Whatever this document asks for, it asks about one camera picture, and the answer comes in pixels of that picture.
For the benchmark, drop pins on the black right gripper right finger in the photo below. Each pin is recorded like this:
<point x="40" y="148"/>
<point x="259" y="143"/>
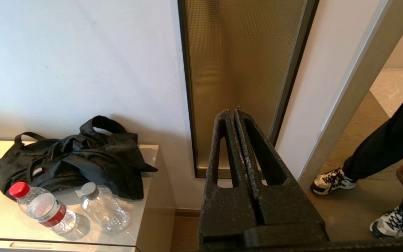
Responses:
<point x="292" y="206"/>

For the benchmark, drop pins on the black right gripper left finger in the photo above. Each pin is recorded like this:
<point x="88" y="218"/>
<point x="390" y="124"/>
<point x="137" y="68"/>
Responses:
<point x="222" y="213"/>

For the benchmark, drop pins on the cream cabinet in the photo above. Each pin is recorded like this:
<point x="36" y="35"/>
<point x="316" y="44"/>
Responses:
<point x="152" y="217"/>

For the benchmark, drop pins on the person black trousers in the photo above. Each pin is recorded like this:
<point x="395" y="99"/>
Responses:
<point x="390" y="140"/>

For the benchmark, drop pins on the grey cap clear water bottle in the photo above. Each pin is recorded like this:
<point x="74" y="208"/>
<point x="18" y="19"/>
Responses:
<point x="103" y="210"/>

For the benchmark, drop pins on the black cloth bag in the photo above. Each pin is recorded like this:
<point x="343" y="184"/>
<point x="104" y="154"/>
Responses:
<point x="82" y="161"/>

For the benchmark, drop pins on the red cap water bottle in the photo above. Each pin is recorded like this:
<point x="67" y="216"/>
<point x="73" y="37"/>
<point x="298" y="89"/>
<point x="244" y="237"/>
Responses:
<point x="46" y="210"/>

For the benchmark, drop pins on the grey door frame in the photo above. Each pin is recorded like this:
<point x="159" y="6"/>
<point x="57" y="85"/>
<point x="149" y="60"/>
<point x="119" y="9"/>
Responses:
<point x="362" y="77"/>

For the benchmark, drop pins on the bronze glass panel black frame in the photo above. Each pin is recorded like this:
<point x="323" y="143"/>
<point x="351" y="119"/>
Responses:
<point x="240" y="52"/>

